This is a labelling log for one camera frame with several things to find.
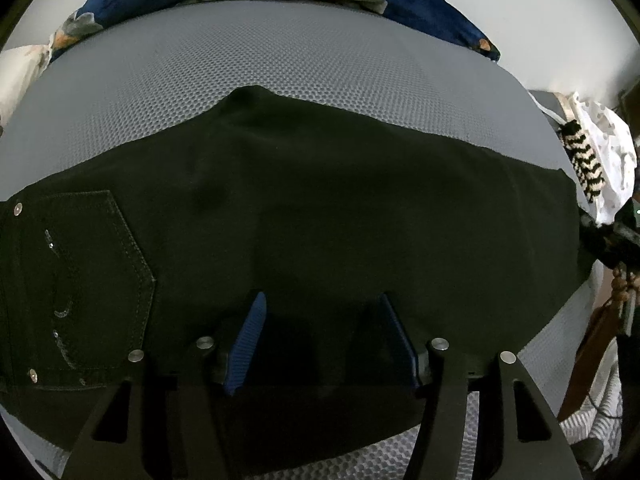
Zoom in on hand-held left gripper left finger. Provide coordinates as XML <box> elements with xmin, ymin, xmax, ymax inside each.
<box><xmin>62</xmin><ymin>291</ymin><xmax>268</xmax><ymax>480</ymax></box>

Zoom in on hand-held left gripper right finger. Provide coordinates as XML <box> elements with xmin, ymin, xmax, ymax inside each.
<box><xmin>377</xmin><ymin>292</ymin><xmax>583</xmax><ymax>480</ymax></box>

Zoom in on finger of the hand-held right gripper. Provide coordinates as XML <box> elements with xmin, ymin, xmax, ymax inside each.
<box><xmin>579</xmin><ymin>219</ymin><xmax>623</xmax><ymax>267</ymax></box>

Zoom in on black pants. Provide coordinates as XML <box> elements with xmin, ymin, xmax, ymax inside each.
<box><xmin>0</xmin><ymin>86</ymin><xmax>596</xmax><ymax>461</ymax></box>

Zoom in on black white striped knitted item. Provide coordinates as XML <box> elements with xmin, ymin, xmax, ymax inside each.
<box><xmin>559</xmin><ymin>120</ymin><xmax>608</xmax><ymax>204</ymax></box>

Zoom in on white patterned cloth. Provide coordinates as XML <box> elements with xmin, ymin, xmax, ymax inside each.
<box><xmin>570</xmin><ymin>91</ymin><xmax>638</xmax><ymax>226</ymax></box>

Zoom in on brown wooden bar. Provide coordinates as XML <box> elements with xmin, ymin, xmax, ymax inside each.
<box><xmin>557</xmin><ymin>302</ymin><xmax>623</xmax><ymax>423</ymax></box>

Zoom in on grey cushion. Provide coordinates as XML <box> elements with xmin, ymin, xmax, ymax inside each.
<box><xmin>527</xmin><ymin>89</ymin><xmax>571</xmax><ymax>128</ymax></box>

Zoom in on grey white striped cloth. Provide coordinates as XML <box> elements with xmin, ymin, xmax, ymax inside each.
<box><xmin>559</xmin><ymin>337</ymin><xmax>628</xmax><ymax>473</ymax></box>

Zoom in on navy floral blanket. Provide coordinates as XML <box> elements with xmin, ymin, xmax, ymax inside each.
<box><xmin>47</xmin><ymin>0</ymin><xmax>502</xmax><ymax>63</ymax></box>

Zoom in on grey mesh mattress pad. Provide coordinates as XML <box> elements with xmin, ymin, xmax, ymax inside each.
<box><xmin>0</xmin><ymin>0</ymin><xmax>601</xmax><ymax>480</ymax></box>

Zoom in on white floral pillow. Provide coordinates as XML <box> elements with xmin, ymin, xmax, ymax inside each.
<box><xmin>0</xmin><ymin>44</ymin><xmax>53</xmax><ymax>121</ymax></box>

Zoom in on brown beaded tassel cord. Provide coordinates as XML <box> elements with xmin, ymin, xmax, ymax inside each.
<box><xmin>611</xmin><ymin>264</ymin><xmax>640</xmax><ymax>337</ymax></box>

